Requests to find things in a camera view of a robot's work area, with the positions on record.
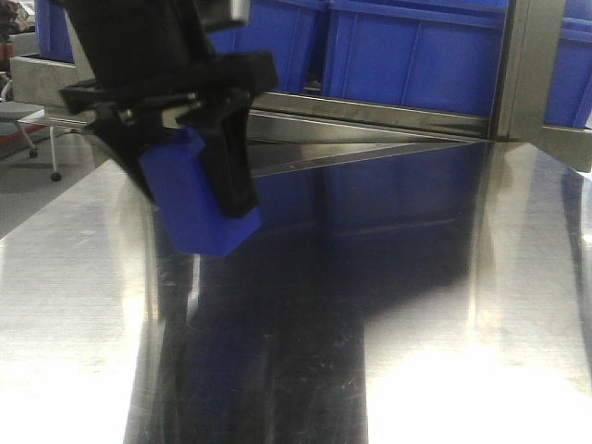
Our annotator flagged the blue plastic bin far right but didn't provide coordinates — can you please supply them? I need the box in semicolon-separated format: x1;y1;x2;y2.
545;1;591;129

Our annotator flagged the blue plastic bin centre right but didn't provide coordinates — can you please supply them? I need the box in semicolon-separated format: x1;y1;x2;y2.
321;1;505;117

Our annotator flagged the stainless steel shelf rack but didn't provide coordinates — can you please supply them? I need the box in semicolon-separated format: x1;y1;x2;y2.
8;0;592;179

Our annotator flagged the blue plastic bin centre left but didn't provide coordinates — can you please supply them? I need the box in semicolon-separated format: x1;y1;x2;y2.
210;1;327;93

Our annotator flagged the grey office chair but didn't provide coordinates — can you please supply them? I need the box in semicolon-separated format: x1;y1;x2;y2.
0;79;43;159

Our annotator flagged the blue plastic bin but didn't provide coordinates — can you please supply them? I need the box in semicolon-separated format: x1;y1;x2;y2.
545;1;591;129
321;1;505;117
35;0;74;63
210;1;327;93

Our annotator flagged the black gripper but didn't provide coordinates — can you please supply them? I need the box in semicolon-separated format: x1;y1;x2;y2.
60;1;278;218

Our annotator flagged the blue block part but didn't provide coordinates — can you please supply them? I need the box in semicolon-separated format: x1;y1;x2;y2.
140;128;261;257

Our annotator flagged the blue plastic bin far left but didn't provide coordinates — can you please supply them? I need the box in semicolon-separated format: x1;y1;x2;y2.
35;0;74;63

